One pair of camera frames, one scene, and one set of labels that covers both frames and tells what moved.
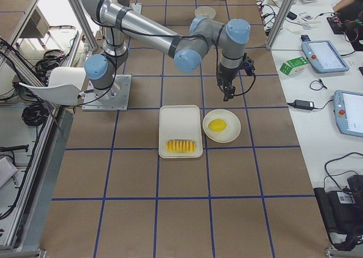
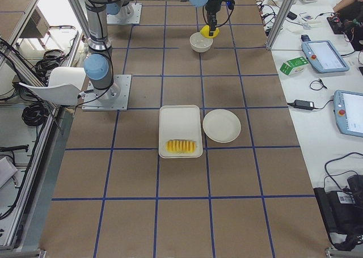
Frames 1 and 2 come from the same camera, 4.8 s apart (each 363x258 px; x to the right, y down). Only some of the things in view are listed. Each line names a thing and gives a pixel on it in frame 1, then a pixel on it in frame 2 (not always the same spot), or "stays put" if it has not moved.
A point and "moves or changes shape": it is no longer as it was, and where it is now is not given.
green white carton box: x=294 y=66 stays put
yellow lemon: x=217 y=125 moves or changes shape
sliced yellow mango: x=178 y=146 stays put
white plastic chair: x=64 y=85 stays put
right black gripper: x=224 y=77 to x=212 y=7
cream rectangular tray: x=180 y=122 stays put
